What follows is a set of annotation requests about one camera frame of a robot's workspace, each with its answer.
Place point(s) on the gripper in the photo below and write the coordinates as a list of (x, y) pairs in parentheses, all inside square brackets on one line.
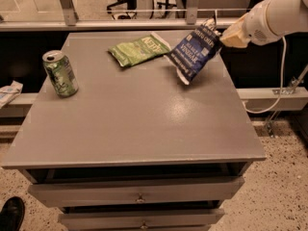
[(256, 27)]

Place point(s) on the blue vinegar chip bag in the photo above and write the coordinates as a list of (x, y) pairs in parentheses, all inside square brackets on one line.
[(196, 49)]

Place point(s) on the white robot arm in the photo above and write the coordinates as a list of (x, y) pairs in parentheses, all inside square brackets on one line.
[(267, 22)]

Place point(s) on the green jalapeno chip bag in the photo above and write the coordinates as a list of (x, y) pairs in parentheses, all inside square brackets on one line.
[(139, 50)]

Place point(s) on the grey metal railing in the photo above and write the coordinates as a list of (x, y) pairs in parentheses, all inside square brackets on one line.
[(74, 15)]

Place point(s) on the grey drawer cabinet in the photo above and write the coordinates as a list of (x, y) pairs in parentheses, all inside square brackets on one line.
[(132, 124)]

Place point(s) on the green soda can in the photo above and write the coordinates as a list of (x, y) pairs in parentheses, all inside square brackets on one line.
[(59, 70)]

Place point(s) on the lower grey drawer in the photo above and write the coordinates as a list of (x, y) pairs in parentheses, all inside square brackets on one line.
[(141, 219)]

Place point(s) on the grey drawer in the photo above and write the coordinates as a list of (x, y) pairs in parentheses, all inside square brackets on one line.
[(136, 192), (141, 219)]

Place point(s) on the upper grey drawer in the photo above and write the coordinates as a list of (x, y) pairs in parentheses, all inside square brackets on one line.
[(136, 192)]

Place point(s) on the white crumpled packet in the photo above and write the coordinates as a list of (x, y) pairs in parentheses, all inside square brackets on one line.
[(9, 93)]

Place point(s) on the black shoe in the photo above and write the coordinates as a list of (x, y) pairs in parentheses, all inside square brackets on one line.
[(12, 214)]

